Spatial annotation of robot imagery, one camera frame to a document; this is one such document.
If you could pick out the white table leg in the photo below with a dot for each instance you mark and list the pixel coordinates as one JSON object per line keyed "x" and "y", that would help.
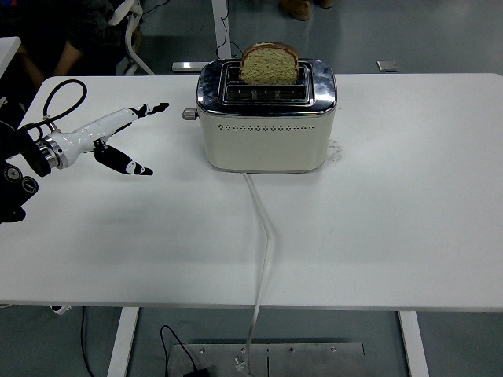
{"x": 122, "y": 341}
{"x": 413, "y": 345}

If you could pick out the cream and chrome toaster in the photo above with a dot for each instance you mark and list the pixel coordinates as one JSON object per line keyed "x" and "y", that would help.
{"x": 267, "y": 145}

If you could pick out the brown bread slice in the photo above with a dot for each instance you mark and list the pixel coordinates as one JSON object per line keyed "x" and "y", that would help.
{"x": 268, "y": 66}

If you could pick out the white desk leg with foot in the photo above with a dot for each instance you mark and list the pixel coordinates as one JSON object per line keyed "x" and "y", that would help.
{"x": 221, "y": 23}

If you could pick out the silver toaster lever knob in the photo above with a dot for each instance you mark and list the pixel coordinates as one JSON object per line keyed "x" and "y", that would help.
{"x": 189, "y": 114}

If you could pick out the white side desk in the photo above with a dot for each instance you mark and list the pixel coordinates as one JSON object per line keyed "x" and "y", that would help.
{"x": 8, "y": 49}

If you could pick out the grey floor socket plate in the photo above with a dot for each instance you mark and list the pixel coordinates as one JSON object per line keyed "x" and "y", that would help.
{"x": 387, "y": 66}

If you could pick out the white chair frame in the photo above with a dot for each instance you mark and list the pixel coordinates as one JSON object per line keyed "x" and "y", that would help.
{"x": 131, "y": 43}

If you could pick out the person's foot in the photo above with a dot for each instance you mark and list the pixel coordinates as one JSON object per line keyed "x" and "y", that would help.
{"x": 324, "y": 3}
{"x": 295, "y": 8}

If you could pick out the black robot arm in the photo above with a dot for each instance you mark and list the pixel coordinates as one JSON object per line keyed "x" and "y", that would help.
{"x": 12, "y": 196}

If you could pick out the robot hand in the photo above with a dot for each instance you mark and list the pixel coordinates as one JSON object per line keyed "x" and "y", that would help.
{"x": 90, "y": 135}

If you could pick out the grey metal plate with screws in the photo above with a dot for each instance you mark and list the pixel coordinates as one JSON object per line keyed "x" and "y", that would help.
{"x": 314, "y": 359}

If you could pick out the small white black device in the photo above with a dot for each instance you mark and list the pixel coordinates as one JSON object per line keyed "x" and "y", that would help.
{"x": 59, "y": 310}

